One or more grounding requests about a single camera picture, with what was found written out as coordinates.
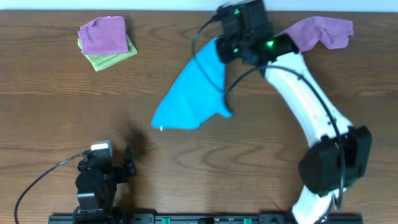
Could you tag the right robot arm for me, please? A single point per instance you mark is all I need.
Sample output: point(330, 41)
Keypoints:
point(337, 153)

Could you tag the folded purple cloth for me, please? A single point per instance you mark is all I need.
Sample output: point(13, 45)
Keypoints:
point(102, 26)

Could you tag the folded green cloth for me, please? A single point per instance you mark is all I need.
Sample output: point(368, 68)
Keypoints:
point(107, 59)

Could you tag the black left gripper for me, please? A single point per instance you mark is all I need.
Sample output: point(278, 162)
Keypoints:
point(115, 170)

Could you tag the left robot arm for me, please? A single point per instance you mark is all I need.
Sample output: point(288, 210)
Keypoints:
point(97, 185)

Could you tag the blue microfiber cloth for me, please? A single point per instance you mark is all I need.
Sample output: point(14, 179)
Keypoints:
point(196, 95)

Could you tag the crumpled purple cloth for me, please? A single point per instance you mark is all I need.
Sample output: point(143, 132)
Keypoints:
point(333, 33)

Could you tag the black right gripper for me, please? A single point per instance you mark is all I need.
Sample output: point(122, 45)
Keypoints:
point(226, 55)

